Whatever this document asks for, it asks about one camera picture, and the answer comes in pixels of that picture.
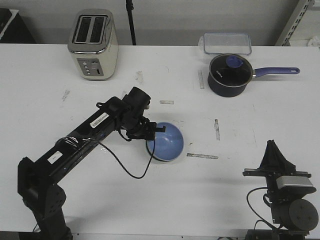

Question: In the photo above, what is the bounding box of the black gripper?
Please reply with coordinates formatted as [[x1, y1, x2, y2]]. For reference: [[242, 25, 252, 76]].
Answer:
[[126, 117, 166, 141], [242, 140, 312, 193]]

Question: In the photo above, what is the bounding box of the blue bowl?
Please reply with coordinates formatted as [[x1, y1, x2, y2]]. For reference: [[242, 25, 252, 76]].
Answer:
[[146, 122, 184, 162]]

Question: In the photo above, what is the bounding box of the green bowl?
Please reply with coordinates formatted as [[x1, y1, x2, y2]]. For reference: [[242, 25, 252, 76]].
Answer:
[[146, 147, 182, 163]]

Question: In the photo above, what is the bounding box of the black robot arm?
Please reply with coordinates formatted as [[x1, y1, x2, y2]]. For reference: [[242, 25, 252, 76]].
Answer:
[[17, 87, 166, 240], [242, 140, 319, 240]]

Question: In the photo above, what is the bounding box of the dark blue saucepan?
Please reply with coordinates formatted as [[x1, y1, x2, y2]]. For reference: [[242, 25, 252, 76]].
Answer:
[[207, 67, 300, 98]]

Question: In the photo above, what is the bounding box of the glass pot lid blue knob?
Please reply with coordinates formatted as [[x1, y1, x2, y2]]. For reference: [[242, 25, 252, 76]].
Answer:
[[209, 54, 253, 87]]

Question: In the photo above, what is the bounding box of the clear plastic food container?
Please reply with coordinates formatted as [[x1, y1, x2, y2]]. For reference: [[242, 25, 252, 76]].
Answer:
[[198, 32, 252, 55]]

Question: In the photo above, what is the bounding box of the cream and chrome toaster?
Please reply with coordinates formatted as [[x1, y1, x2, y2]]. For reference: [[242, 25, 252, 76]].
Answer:
[[67, 8, 119, 81]]

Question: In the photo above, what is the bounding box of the white crumpled cloth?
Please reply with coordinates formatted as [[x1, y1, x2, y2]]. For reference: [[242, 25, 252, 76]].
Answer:
[[307, 35, 320, 48]]

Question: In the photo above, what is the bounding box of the black tripod pole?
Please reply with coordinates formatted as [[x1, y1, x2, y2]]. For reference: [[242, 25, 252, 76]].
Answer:
[[125, 0, 137, 46]]

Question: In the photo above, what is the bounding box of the grey slotted shelf upright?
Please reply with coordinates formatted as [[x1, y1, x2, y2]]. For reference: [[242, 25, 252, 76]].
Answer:
[[275, 0, 320, 47]]

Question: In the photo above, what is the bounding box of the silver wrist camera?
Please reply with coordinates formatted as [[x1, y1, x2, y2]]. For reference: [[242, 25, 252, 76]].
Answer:
[[276, 175, 316, 194]]

